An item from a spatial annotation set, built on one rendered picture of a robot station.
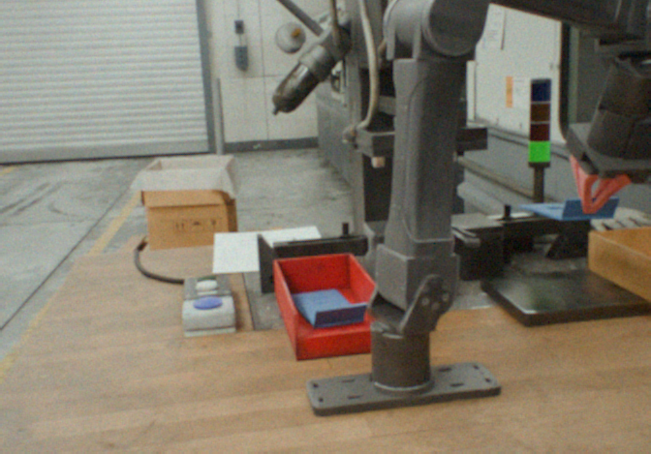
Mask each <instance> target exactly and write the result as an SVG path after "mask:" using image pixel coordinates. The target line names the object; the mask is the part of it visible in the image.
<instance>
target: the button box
mask: <svg viewBox="0 0 651 454"><path fill-rule="evenodd" d="M139 253H140V251H139V250H136V251H135V263H136V267H137V269H138V270H139V272H141V273H142V274H143V275H146V276H148V277H150V278H153V279H158V281H161V282H166V283H172V284H179V285H185V290H183V302H184V301H187V300H191V301H192V300H198V299H202V297H206V296H216V297H224V296H228V295H229V296H231V297H233V295H232V289H231V281H230V276H229V275H228V274H222V275H215V276H216V277H217V280H216V282H217V288H211V289H198V288H197V284H199V283H200V282H197V278H198V277H193V278H192V277H187V278H174V277H167V276H163V275H159V274H155V273H152V272H149V271H147V270H146V269H145V268H143V267H142V266H141V265H140V258H139Z"/></svg>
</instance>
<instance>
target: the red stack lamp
mask: <svg viewBox="0 0 651 454"><path fill-rule="evenodd" d="M529 141H535V142H542V141H550V122H541V123H535V122H529Z"/></svg>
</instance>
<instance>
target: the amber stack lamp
mask: <svg viewBox="0 0 651 454"><path fill-rule="evenodd" d="M529 107H530V108H529V109H530V111H529V112H530V114H529V117H530V118H529V120H530V121H529V122H535V123H541V122H551V110H552V108H551V107H552V102H530V105H529Z"/></svg>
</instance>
